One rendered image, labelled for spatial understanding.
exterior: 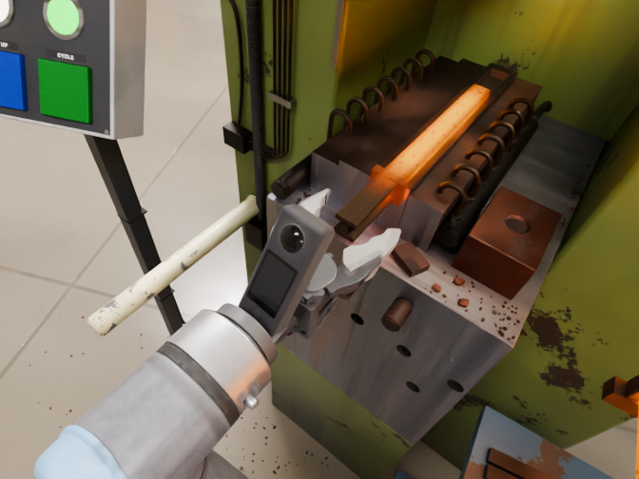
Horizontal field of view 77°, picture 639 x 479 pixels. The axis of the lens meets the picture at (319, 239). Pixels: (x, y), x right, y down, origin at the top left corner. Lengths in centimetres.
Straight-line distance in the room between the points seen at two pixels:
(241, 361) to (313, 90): 50
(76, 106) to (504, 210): 60
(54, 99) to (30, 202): 149
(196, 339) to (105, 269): 144
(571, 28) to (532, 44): 7
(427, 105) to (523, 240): 28
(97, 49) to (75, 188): 153
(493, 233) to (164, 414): 40
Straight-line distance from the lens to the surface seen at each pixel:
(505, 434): 72
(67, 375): 158
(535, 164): 80
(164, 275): 88
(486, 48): 94
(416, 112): 68
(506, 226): 55
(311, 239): 32
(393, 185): 49
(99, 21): 67
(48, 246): 194
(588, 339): 79
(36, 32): 72
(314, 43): 69
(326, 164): 57
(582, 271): 69
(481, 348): 55
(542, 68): 92
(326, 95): 71
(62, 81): 69
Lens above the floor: 133
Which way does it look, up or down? 49 degrees down
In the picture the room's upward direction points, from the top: 7 degrees clockwise
